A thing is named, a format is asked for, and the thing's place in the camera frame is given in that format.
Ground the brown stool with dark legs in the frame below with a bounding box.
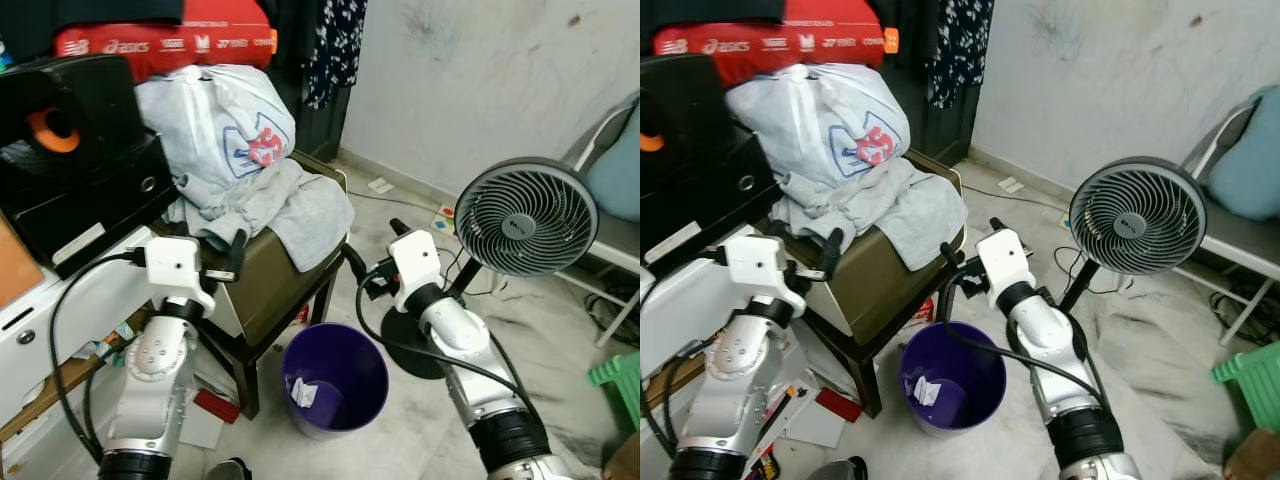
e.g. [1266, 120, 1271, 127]
[200, 150, 352, 421]
[800, 150, 967, 420]

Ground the grey crumpled garment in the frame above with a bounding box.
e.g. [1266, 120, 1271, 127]
[165, 160, 357, 274]
[770, 160, 970, 272]

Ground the black audio unit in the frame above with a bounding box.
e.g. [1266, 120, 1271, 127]
[640, 140, 782, 287]
[0, 135, 183, 281]

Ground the purple plastic waste bin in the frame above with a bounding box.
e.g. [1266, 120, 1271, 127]
[898, 320, 1010, 439]
[280, 322, 391, 442]

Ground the red flat box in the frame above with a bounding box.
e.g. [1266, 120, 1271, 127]
[193, 388, 242, 426]
[815, 385, 864, 422]

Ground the white plastic bag with logo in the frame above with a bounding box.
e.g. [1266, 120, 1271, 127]
[135, 63, 297, 212]
[725, 63, 912, 217]

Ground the dark floral hanging garment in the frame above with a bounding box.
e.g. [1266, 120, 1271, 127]
[305, 0, 370, 110]
[925, 0, 997, 110]

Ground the black speaker with orange cone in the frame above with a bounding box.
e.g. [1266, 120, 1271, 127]
[0, 55, 147, 179]
[640, 55, 747, 196]

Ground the red sports bag with logos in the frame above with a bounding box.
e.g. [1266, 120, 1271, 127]
[55, 15, 280, 84]
[652, 15, 900, 87]

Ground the white chair with blue cushion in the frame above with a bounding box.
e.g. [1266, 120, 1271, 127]
[560, 90, 641, 347]
[1165, 85, 1280, 347]

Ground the green plastic stool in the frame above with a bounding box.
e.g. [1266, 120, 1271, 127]
[587, 350, 641, 432]
[1210, 340, 1280, 414]

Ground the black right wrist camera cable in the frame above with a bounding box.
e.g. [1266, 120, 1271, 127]
[353, 285, 543, 423]
[939, 285, 1113, 403]

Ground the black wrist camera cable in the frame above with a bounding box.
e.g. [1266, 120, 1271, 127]
[47, 250, 151, 471]
[353, 285, 543, 423]
[640, 248, 731, 461]
[939, 285, 1113, 403]

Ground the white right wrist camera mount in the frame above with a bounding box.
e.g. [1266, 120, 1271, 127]
[977, 228, 1035, 302]
[388, 230, 444, 313]

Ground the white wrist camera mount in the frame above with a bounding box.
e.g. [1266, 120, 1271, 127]
[145, 237, 217, 311]
[388, 230, 444, 313]
[977, 228, 1035, 302]
[727, 235, 802, 307]

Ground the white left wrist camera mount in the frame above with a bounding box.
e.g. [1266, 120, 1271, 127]
[145, 237, 217, 311]
[727, 235, 802, 307]

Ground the black left wrist camera cable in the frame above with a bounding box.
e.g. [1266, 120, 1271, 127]
[640, 248, 731, 461]
[47, 250, 151, 471]

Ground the grey pedestal fan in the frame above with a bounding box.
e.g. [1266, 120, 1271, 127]
[1040, 157, 1209, 331]
[380, 157, 600, 382]

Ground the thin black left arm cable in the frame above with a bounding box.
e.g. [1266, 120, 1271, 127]
[84, 335, 141, 461]
[664, 340, 722, 443]

